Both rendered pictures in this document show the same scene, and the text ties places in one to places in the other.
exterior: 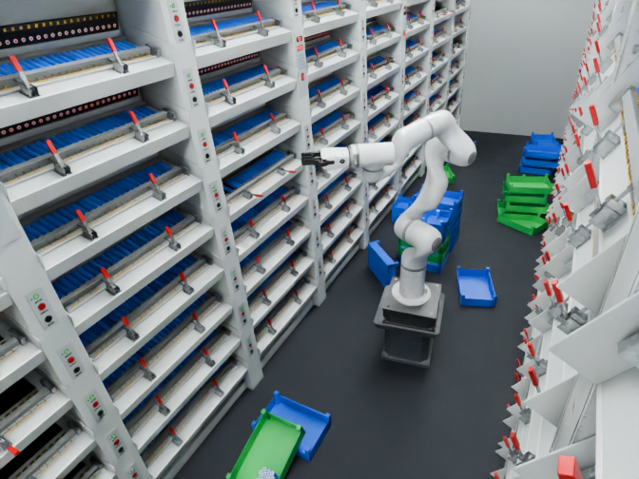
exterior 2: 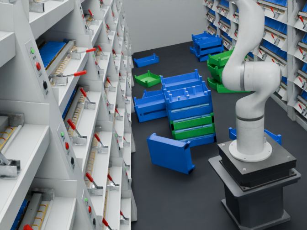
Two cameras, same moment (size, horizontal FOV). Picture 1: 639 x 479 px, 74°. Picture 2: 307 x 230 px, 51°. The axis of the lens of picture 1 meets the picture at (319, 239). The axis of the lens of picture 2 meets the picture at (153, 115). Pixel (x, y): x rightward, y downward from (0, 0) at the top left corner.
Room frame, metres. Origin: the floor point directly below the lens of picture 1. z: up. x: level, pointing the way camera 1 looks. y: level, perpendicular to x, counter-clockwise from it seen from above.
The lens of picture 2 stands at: (0.79, 0.53, 1.24)
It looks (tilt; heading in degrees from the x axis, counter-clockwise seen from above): 26 degrees down; 330
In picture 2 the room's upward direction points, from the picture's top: 12 degrees counter-clockwise
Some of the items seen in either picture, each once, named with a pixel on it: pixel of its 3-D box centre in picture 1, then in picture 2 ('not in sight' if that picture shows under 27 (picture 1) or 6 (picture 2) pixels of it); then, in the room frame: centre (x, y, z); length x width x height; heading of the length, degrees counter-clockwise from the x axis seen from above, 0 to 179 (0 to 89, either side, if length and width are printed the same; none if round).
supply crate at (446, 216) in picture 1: (425, 216); (187, 95); (2.43, -0.71, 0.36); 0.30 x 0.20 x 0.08; 58
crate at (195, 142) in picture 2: (423, 256); (193, 134); (2.43, -0.71, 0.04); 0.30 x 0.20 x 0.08; 58
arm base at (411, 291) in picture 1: (412, 278); (250, 132); (1.65, -0.44, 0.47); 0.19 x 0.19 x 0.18
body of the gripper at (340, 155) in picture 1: (336, 157); not in sight; (1.46, -0.09, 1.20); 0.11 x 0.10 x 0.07; 91
